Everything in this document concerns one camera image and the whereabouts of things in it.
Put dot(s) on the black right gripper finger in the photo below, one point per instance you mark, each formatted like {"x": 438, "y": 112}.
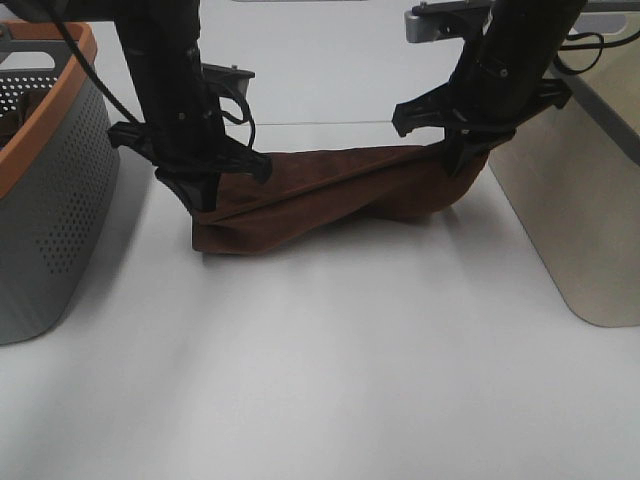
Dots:
{"x": 461, "y": 146}
{"x": 435, "y": 108}

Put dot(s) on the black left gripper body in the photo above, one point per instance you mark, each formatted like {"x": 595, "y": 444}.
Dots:
{"x": 183, "y": 132}

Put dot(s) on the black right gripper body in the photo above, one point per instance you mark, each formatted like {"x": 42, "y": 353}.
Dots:
{"x": 484, "y": 110}

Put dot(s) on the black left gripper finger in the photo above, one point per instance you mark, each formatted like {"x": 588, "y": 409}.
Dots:
{"x": 196, "y": 191}
{"x": 232, "y": 157}

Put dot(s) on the brown towel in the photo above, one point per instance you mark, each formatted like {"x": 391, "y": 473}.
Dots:
{"x": 308, "y": 190}

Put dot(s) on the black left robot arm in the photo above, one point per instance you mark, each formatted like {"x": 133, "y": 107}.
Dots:
{"x": 161, "y": 38}

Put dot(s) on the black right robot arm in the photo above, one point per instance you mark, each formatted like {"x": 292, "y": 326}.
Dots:
{"x": 523, "y": 36}

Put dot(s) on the beige basket grey rim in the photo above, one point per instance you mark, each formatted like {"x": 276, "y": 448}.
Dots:
{"x": 572, "y": 177}

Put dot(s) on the grey perforated basket orange rim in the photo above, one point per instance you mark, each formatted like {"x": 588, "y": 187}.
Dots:
{"x": 58, "y": 175}

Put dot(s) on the brown towels inside grey basket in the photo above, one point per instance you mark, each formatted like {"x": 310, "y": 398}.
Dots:
{"x": 17, "y": 115}

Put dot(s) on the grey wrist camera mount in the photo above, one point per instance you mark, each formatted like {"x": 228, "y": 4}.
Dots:
{"x": 431, "y": 22}

